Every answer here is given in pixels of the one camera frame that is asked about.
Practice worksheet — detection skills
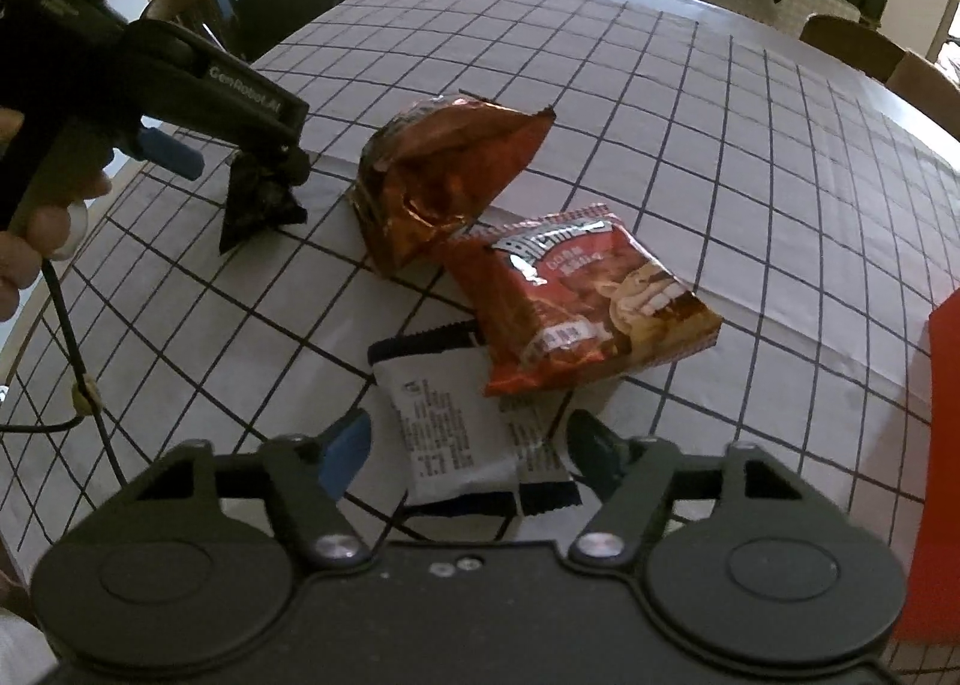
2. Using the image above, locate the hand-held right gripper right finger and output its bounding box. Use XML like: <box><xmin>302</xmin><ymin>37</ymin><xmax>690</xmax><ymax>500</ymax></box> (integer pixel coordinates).
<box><xmin>566</xmin><ymin>409</ymin><xmax>826</xmax><ymax>573</ymax></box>

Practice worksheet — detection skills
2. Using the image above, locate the red checkered snack packet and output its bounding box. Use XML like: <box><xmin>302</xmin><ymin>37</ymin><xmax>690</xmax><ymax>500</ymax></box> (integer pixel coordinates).
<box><xmin>444</xmin><ymin>202</ymin><xmax>723</xmax><ymax>399</ymax></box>

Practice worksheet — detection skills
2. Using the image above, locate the brown wooden chair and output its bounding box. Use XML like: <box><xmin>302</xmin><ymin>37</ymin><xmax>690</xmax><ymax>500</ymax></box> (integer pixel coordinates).
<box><xmin>885</xmin><ymin>50</ymin><xmax>960</xmax><ymax>117</ymax></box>
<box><xmin>799</xmin><ymin>16</ymin><xmax>905</xmax><ymax>82</ymax></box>

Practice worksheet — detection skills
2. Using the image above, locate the crumpled orange chip bag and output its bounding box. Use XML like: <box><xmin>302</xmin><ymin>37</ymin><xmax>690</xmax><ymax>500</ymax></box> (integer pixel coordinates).
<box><xmin>346</xmin><ymin>94</ymin><xmax>556</xmax><ymax>275</ymax></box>

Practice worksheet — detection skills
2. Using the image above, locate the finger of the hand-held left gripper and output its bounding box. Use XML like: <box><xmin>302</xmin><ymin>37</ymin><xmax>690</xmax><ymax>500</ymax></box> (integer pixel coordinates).
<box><xmin>137</xmin><ymin>124</ymin><xmax>206</xmax><ymax>178</ymax></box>
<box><xmin>234</xmin><ymin>145</ymin><xmax>312</xmax><ymax>189</ymax></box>

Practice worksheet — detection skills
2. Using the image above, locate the white grid tablecloth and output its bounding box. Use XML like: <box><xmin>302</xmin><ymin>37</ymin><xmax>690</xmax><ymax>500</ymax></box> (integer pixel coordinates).
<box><xmin>0</xmin><ymin>0</ymin><xmax>960</xmax><ymax>648</ymax></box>

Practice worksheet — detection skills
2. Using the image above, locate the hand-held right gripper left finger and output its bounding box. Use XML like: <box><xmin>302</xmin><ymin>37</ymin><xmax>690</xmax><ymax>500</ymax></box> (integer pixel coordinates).
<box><xmin>131</xmin><ymin>409</ymin><xmax>374</xmax><ymax>573</ymax></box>

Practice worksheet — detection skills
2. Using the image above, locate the red cardboard box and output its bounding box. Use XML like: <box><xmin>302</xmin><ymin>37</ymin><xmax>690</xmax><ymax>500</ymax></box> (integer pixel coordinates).
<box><xmin>892</xmin><ymin>287</ymin><xmax>960</xmax><ymax>645</ymax></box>

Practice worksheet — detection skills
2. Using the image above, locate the black cable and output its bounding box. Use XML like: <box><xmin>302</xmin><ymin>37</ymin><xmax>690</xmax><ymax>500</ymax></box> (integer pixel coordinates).
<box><xmin>0</xmin><ymin>256</ymin><xmax>127</xmax><ymax>489</ymax></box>

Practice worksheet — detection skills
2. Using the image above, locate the person's left hand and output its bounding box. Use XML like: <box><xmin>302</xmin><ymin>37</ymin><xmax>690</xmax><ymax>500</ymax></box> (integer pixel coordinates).
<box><xmin>0</xmin><ymin>109</ymin><xmax>113</xmax><ymax>322</ymax></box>

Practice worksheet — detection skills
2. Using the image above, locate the white navy snack packet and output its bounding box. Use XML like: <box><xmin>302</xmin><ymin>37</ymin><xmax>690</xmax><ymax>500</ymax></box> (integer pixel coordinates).
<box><xmin>367</xmin><ymin>321</ymin><xmax>582</xmax><ymax>517</ymax></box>

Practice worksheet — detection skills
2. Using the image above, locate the dark triangular snack packet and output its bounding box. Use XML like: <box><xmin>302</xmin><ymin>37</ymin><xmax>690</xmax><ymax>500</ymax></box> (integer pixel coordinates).
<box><xmin>217</xmin><ymin>155</ymin><xmax>308</xmax><ymax>255</ymax></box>

